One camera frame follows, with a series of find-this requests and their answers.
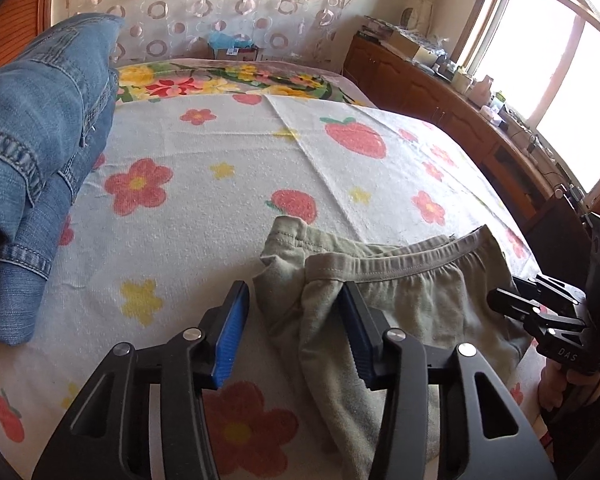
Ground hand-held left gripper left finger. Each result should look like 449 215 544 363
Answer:
31 280 251 480

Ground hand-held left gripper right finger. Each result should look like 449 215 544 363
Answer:
341 280 558 480

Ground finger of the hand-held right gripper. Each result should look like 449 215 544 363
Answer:
486 287 589 342
512 274 587 307

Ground grey-green pants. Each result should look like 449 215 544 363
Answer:
252 216 536 466

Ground person's right hand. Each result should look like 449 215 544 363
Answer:
537 357 600 411

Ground dark wooden chair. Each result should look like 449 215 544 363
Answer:
525 187 593 281

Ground white floral strawberry blanket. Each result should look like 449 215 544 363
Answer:
0 92 546 480

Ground pink bottle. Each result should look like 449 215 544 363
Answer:
472 75 496 106

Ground wooden cabinet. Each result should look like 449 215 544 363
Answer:
342 30 571 233

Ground window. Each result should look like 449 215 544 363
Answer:
452 0 600 211

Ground colourful floral bed sheet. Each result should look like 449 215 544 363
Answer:
112 57 378 108

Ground small cardboard box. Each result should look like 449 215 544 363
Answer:
209 42 260 62

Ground blue denim jeans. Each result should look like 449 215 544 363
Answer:
0 14 127 347

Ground pale box on cabinet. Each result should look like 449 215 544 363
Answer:
390 30 422 58

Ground blue plastic bag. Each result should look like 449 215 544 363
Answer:
207 31 253 51

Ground sheer circle-patterned curtain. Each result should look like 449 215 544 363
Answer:
55 0 371 66

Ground wooden headboard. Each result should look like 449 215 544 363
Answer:
0 0 71 86

